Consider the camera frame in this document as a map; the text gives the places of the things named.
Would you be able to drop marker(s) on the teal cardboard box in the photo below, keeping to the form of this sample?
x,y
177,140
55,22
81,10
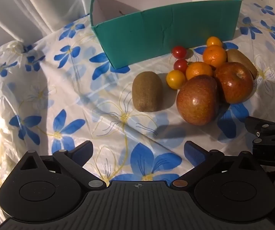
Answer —
x,y
166,28

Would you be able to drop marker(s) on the red cherry tomato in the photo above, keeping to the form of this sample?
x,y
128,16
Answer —
x,y
181,66
179,52

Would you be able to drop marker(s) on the white curtain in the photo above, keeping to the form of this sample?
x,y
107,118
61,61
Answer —
x,y
32,7

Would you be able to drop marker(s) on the red apple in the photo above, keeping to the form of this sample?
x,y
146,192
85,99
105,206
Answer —
x,y
235,83
197,101

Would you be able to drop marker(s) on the yellow cherry tomato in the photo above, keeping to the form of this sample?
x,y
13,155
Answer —
x,y
214,41
175,79

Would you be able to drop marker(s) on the blue floral tablecloth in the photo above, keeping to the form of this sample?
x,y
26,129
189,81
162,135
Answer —
x,y
63,100

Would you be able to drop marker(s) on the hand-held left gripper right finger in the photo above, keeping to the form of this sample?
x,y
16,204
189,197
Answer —
x,y
194,152

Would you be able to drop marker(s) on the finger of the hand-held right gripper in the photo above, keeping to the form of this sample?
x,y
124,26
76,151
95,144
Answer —
x,y
261,125

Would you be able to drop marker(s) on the brown kiwi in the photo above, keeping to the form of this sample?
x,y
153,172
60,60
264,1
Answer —
x,y
147,91
242,61

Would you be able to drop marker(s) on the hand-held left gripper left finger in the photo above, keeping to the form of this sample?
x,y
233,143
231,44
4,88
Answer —
x,y
82,152

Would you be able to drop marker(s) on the orange mandarin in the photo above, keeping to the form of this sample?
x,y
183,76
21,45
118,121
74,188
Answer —
x,y
198,70
214,56

